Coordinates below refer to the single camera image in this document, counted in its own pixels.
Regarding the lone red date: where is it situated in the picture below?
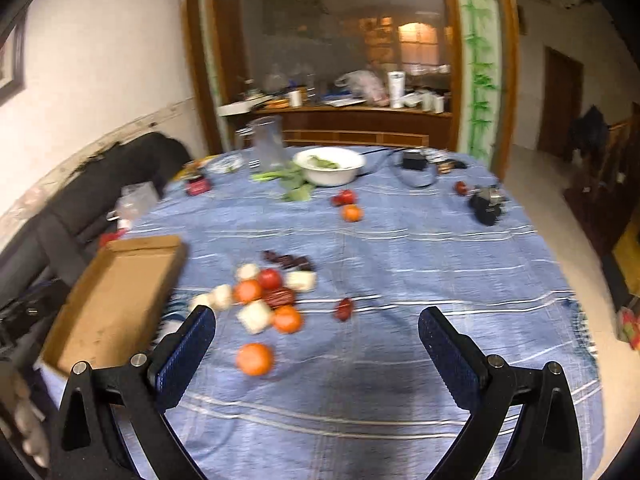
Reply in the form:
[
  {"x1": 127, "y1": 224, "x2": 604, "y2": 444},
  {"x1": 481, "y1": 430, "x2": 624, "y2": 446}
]
[{"x1": 334, "y1": 298, "x2": 354, "y2": 322}]

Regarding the white sugarcane chunk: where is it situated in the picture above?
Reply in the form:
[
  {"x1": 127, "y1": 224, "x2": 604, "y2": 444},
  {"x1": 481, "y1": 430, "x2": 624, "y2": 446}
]
[
  {"x1": 236, "y1": 300, "x2": 273, "y2": 335},
  {"x1": 208, "y1": 284, "x2": 234, "y2": 311},
  {"x1": 284, "y1": 271, "x2": 317, "y2": 294},
  {"x1": 235, "y1": 262, "x2": 260, "y2": 282}
]

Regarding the orange tangerine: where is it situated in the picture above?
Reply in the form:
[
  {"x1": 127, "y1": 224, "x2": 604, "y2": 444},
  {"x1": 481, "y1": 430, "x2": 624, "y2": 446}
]
[
  {"x1": 235, "y1": 344, "x2": 274, "y2": 376},
  {"x1": 341, "y1": 204, "x2": 363, "y2": 222},
  {"x1": 272, "y1": 306, "x2": 304, "y2": 334},
  {"x1": 233, "y1": 280, "x2": 262, "y2": 304}
]

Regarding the white bowl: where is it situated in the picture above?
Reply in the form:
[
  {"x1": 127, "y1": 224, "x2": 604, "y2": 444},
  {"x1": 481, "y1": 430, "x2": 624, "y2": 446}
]
[{"x1": 292, "y1": 146, "x2": 366, "y2": 188}]

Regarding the white tall box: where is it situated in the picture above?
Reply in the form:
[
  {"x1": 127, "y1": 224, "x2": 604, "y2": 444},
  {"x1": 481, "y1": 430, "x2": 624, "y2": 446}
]
[{"x1": 387, "y1": 70, "x2": 406, "y2": 110}]

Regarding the dark date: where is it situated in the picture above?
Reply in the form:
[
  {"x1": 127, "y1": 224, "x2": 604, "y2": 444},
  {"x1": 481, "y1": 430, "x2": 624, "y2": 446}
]
[
  {"x1": 278, "y1": 255, "x2": 297, "y2": 269},
  {"x1": 262, "y1": 250, "x2": 280, "y2": 262}
]

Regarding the dark plum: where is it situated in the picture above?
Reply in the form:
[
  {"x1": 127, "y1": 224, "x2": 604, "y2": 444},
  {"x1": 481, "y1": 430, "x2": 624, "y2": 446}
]
[{"x1": 295, "y1": 257, "x2": 314, "y2": 271}]

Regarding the red plastic bag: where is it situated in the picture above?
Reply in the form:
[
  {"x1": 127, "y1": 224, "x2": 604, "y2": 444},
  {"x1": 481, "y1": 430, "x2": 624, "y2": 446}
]
[{"x1": 99, "y1": 230, "x2": 126, "y2": 248}]

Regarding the far red date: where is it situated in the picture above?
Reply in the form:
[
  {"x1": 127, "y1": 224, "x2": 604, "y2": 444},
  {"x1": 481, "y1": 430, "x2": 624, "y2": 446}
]
[{"x1": 454, "y1": 181, "x2": 469, "y2": 196}]

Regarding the framed wall picture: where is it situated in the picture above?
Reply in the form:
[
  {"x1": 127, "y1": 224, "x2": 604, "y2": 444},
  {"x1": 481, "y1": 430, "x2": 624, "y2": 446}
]
[{"x1": 0, "y1": 12, "x2": 26, "y2": 106}]

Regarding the black power adapter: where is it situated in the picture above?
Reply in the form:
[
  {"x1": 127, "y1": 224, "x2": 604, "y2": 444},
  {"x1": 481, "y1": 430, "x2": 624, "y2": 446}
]
[{"x1": 400, "y1": 150, "x2": 427, "y2": 171}]

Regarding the wooden cabinet counter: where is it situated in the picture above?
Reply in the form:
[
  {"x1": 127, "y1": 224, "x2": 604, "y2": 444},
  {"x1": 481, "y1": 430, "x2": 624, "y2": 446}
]
[{"x1": 217, "y1": 103, "x2": 459, "y2": 151}]

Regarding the black teapot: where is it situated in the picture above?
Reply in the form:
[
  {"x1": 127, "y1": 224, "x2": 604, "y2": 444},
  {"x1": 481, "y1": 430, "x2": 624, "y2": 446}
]
[{"x1": 468, "y1": 185, "x2": 506, "y2": 226}]

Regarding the pink plastic bag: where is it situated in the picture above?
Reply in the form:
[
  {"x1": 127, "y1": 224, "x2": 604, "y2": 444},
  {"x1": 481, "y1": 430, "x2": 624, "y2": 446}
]
[{"x1": 334, "y1": 70, "x2": 390, "y2": 106}]

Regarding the small red-labelled jar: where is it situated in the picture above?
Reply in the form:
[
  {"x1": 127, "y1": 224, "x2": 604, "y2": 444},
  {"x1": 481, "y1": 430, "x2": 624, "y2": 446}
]
[{"x1": 186, "y1": 176, "x2": 212, "y2": 196}]

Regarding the clear plastic bag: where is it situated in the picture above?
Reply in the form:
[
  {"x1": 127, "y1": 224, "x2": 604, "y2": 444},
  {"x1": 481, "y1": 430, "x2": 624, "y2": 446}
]
[{"x1": 106, "y1": 181, "x2": 160, "y2": 222}]

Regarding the clear glass pitcher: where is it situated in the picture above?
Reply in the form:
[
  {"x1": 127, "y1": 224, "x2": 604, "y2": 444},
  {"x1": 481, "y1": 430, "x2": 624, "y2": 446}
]
[{"x1": 235, "y1": 115, "x2": 288, "y2": 172}]

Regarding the red tomato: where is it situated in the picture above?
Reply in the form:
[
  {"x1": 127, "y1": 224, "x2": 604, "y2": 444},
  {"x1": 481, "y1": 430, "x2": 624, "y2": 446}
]
[
  {"x1": 257, "y1": 268, "x2": 283, "y2": 290},
  {"x1": 337, "y1": 190, "x2": 357, "y2": 206}
]

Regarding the large red date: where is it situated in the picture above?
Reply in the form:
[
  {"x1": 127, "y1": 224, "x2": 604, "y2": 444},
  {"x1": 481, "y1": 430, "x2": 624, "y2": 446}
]
[{"x1": 264, "y1": 287, "x2": 296, "y2": 310}]

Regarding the green leafy vegetable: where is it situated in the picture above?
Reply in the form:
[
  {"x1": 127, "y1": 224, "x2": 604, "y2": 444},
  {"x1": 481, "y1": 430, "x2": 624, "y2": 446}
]
[{"x1": 250, "y1": 162, "x2": 314, "y2": 202}]

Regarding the black sofa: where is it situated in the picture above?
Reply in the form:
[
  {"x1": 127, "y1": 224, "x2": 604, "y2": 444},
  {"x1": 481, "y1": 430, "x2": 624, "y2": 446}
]
[{"x1": 1, "y1": 132, "x2": 191, "y2": 358}]

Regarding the blue plaid tablecloth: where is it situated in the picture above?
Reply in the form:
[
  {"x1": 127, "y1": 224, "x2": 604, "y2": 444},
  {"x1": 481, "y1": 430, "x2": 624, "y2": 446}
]
[{"x1": 131, "y1": 153, "x2": 604, "y2": 479}]

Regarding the cardboard box tray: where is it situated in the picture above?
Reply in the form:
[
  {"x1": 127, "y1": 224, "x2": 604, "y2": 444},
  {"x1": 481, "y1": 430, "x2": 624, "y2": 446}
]
[{"x1": 40, "y1": 235, "x2": 186, "y2": 377}]

